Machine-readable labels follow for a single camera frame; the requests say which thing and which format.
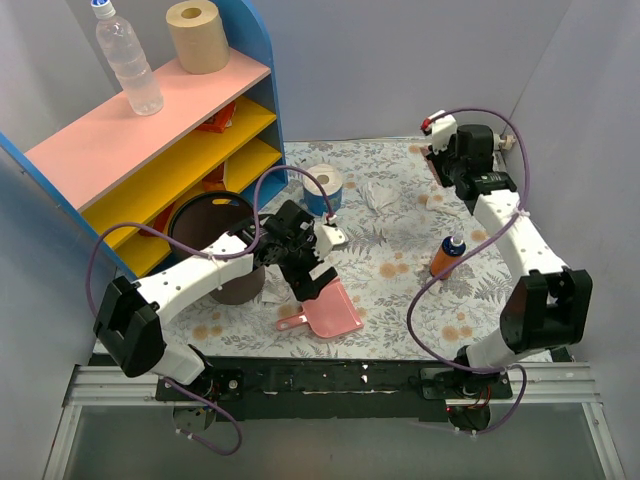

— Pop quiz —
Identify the pink hand brush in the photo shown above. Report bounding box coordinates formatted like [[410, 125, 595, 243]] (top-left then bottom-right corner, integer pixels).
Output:
[[424, 145, 443, 185]]

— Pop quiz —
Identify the pink dustpan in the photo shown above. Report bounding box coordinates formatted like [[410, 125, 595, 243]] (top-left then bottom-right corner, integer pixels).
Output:
[[276, 278, 364, 339]]

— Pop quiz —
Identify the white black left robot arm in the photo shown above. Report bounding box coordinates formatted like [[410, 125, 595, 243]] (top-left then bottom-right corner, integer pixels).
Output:
[[94, 201, 347, 400]]

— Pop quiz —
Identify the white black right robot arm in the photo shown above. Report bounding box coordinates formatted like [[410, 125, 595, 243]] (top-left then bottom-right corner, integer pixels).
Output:
[[420, 115, 593, 399]]

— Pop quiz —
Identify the white paper scrap by bin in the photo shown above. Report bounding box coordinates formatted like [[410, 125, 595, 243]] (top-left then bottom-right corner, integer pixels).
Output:
[[261, 280, 290, 304]]

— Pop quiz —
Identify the grey green lotion bottle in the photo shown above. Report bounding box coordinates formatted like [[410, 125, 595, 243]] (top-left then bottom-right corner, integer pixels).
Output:
[[493, 133, 517, 152]]

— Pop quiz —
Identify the orange bottle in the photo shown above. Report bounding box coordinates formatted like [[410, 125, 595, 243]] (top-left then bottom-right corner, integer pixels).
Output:
[[430, 235, 466, 280]]

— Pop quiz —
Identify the crumpled white paper scrap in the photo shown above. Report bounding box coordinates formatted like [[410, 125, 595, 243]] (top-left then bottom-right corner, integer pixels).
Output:
[[358, 182, 400, 213]]

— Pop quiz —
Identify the white paper scrap near bottle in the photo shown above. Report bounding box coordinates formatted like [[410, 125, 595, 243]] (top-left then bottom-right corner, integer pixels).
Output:
[[414, 254, 432, 273]]

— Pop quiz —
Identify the brown trash bin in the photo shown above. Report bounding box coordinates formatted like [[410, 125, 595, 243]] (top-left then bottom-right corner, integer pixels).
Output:
[[168, 191, 266, 306]]

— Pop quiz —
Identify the floral table mat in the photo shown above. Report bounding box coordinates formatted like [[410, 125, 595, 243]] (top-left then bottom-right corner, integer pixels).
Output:
[[165, 139, 512, 359]]

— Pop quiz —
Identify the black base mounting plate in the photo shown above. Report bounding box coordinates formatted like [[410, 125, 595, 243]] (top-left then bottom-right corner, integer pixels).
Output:
[[154, 362, 516, 424]]

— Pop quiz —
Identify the red packet on lower shelf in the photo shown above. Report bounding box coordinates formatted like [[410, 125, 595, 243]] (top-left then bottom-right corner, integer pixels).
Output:
[[137, 203, 175, 237]]

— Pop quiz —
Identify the colourful wooden shelf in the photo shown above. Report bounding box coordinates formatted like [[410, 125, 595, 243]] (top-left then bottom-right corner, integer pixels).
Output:
[[1, 1, 288, 277]]

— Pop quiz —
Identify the orange snack packet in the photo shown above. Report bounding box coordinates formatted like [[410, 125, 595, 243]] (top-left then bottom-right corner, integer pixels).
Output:
[[196, 101, 236, 134]]

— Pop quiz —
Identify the clear plastic water bottle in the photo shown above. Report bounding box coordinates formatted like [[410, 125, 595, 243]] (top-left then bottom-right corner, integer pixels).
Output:
[[91, 1, 164, 116]]

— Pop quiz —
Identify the brown paper roll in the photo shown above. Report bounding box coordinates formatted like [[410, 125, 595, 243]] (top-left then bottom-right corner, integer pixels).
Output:
[[166, 1, 230, 75]]

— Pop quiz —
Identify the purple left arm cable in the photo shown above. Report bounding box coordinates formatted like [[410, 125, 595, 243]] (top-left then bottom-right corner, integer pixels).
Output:
[[85, 164, 337, 456]]

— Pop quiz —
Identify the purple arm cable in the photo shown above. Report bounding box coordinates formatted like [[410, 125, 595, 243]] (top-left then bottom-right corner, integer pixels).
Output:
[[405, 107, 531, 436], [85, 164, 337, 456]]

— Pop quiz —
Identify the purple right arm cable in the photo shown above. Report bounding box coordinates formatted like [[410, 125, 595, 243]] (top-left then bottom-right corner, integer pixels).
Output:
[[405, 107, 531, 436]]

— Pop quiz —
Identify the aluminium frame rail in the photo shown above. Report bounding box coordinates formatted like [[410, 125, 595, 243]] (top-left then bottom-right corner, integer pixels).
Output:
[[44, 362, 625, 479]]

